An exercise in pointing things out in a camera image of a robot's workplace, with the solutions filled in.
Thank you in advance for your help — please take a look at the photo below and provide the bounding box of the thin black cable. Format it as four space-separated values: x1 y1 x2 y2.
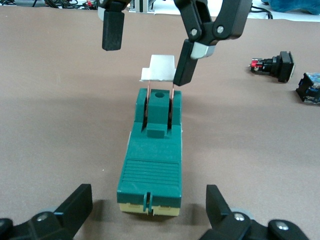
249 4 274 20

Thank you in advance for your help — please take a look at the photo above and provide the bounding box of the black cable bundle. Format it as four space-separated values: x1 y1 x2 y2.
0 0 99 10

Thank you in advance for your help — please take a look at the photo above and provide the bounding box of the aluminium table bracket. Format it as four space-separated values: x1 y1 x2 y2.
128 0 156 15

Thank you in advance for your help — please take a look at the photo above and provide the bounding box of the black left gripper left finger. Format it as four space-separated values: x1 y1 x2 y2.
0 183 94 240

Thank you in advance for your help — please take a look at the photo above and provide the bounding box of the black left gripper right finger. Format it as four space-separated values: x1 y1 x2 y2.
199 184 310 240

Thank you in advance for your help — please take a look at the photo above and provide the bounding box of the black square pushbutton red terminal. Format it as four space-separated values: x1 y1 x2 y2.
249 50 297 84

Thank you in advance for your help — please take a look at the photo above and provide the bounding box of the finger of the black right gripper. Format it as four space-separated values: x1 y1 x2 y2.
97 0 131 52
172 0 254 87

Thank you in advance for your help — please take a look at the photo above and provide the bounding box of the green pushbutton blue contact block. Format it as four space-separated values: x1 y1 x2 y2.
295 72 320 105

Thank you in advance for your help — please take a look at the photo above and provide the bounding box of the teal cloth bundle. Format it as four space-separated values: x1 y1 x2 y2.
261 0 320 15

